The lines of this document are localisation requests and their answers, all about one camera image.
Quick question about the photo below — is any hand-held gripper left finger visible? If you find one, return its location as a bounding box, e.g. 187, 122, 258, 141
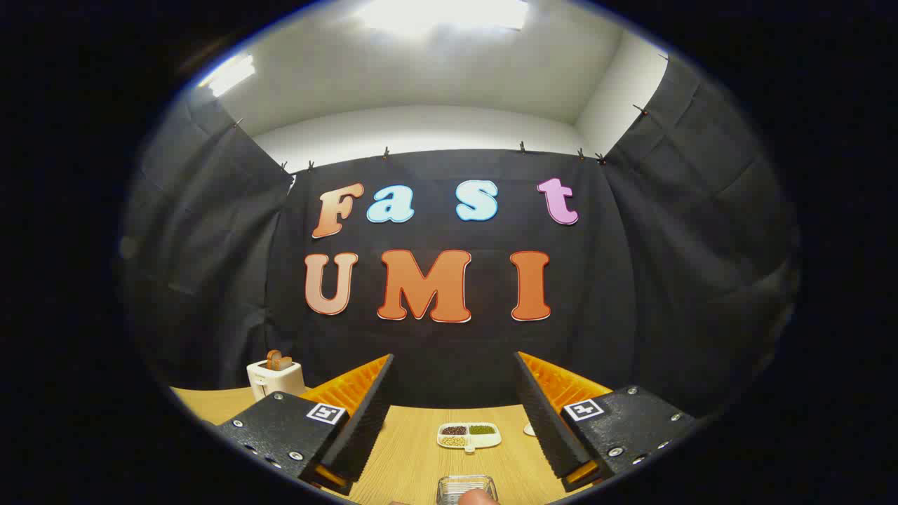
214, 353, 396, 497

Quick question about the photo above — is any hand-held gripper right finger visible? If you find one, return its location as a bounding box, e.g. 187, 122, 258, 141
514, 351, 697, 493

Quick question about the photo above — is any white divided dish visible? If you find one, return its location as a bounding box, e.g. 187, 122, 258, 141
436, 422, 502, 453

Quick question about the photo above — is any white toaster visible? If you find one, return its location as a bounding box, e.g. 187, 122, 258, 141
247, 358, 306, 400

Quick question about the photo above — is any steel perforated basket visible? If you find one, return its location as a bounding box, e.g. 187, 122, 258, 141
436, 475, 499, 505

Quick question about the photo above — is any black backdrop cloth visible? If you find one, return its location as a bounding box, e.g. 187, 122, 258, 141
119, 56, 802, 422

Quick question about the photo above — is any ceiling light panel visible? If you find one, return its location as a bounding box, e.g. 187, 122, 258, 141
199, 54, 257, 97
354, 0, 530, 34

